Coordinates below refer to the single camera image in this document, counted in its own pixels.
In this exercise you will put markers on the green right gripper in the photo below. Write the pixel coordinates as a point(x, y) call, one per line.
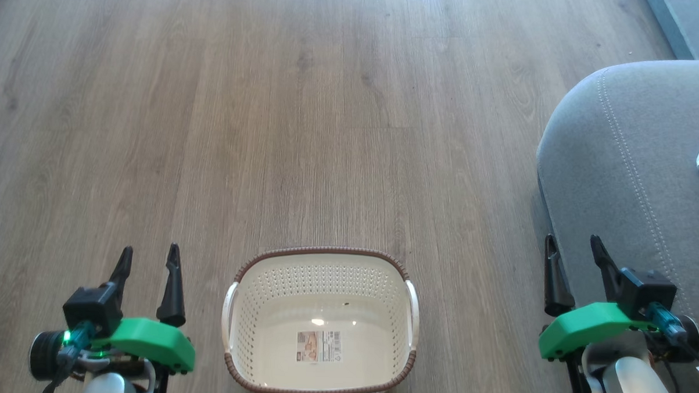
point(589, 327)

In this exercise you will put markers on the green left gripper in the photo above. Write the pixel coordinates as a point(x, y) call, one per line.
point(152, 341)

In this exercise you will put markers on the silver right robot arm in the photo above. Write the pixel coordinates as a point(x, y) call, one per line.
point(633, 387)

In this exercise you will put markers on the cream perforated laundry basket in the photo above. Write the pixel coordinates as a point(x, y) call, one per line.
point(381, 290)

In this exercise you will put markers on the grey fabric sofa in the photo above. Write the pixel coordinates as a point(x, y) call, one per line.
point(618, 171)

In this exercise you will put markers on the black round right gripper motor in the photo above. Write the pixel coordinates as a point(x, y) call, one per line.
point(690, 345)

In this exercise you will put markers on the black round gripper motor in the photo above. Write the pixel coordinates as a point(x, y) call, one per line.
point(690, 345)
point(43, 354)

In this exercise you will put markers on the black round left gripper motor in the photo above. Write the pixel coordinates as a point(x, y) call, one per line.
point(43, 354)

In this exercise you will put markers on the paper label sticker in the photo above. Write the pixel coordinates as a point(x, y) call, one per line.
point(319, 346)

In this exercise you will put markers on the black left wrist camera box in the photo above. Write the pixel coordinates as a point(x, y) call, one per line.
point(92, 309)

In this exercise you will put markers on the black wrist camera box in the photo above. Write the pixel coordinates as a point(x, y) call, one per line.
point(648, 291)
point(92, 309)

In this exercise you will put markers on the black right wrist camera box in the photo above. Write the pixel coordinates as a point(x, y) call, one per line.
point(648, 291)

